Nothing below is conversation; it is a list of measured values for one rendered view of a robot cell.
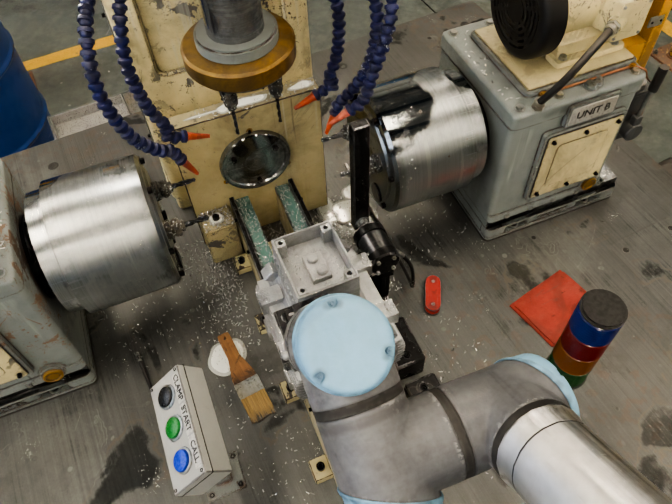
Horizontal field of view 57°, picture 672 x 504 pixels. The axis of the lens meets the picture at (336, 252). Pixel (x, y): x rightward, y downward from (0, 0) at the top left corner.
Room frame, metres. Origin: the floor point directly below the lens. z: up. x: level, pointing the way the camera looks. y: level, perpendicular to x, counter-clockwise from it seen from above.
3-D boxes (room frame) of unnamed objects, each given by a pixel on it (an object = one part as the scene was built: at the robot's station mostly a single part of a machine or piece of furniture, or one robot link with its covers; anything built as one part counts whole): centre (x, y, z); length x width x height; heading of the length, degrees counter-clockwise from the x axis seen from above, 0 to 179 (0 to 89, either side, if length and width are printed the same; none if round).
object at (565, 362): (0.39, -0.34, 1.10); 0.06 x 0.06 x 0.04
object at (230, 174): (0.89, 0.15, 1.01); 0.15 x 0.02 x 0.15; 109
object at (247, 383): (0.52, 0.20, 0.80); 0.21 x 0.05 x 0.01; 26
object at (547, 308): (0.63, -0.45, 0.80); 0.15 x 0.12 x 0.01; 123
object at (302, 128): (0.95, 0.17, 0.97); 0.30 x 0.11 x 0.34; 109
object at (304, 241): (0.55, 0.03, 1.11); 0.12 x 0.11 x 0.07; 20
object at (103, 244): (0.68, 0.46, 1.04); 0.37 x 0.25 x 0.25; 109
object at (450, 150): (0.91, -0.19, 1.04); 0.41 x 0.25 x 0.25; 109
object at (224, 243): (0.83, 0.25, 0.86); 0.07 x 0.06 x 0.12; 109
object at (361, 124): (0.72, -0.05, 1.12); 0.04 x 0.03 x 0.26; 19
